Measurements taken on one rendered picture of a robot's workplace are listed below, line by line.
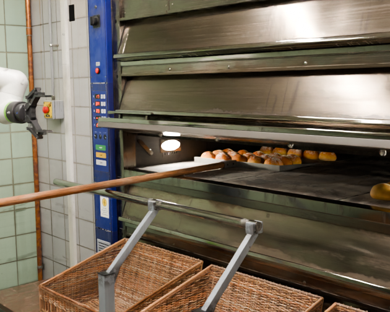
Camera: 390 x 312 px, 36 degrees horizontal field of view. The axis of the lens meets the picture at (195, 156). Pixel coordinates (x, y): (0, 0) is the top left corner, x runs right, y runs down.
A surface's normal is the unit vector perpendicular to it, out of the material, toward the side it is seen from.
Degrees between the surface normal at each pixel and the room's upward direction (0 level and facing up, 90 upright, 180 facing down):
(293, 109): 70
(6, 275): 90
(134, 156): 90
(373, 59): 90
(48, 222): 90
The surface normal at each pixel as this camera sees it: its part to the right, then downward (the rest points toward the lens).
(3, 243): 0.67, 0.07
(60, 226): -0.74, 0.09
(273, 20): -0.70, -0.26
